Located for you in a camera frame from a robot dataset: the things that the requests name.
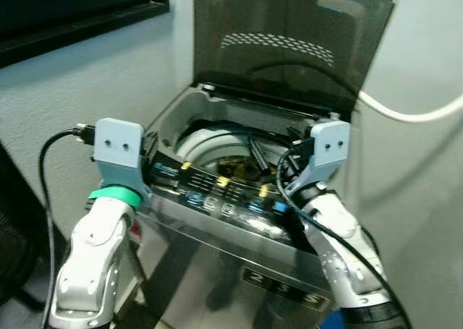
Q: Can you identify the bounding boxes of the blue plastic bucket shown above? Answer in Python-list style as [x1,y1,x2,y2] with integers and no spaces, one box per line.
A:
[317,309,345,329]

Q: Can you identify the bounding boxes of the silver top-load washing machine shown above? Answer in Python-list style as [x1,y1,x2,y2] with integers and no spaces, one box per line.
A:
[132,82,362,329]

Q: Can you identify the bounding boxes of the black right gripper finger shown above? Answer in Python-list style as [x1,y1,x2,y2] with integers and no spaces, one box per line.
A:
[248,132,273,181]

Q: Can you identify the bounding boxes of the green left wrist ring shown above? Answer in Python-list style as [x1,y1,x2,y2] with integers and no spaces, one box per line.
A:
[88,185,143,211]

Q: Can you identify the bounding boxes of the black mesh chair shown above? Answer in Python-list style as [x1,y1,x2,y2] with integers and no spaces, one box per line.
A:
[0,140,53,312]

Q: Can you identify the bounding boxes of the black washer control panel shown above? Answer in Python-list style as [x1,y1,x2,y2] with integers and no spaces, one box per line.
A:
[145,154,310,244]

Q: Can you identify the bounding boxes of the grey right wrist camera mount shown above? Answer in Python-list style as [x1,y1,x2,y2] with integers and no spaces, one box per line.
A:
[292,119,352,194]

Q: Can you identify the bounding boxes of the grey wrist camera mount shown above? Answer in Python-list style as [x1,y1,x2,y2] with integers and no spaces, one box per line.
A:
[292,119,352,194]
[93,117,152,202]

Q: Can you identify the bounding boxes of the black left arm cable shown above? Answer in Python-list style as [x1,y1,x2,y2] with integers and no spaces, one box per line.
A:
[38,124,96,329]

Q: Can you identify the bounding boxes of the dark clothes in drum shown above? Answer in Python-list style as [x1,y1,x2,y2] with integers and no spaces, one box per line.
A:
[214,154,255,181]

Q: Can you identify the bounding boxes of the grey washer drum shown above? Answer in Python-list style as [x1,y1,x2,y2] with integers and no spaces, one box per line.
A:
[175,125,290,181]

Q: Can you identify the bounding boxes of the dark translucent washer lid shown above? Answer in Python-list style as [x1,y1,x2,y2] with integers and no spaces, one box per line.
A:
[191,0,401,124]

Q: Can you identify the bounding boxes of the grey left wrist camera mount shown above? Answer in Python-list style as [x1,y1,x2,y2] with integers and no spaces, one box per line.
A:
[93,117,152,202]

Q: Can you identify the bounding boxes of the black window frame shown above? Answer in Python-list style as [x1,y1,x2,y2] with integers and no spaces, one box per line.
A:
[0,0,171,69]

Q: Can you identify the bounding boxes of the white water hose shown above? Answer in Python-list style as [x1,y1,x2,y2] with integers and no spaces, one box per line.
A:
[357,89,463,124]

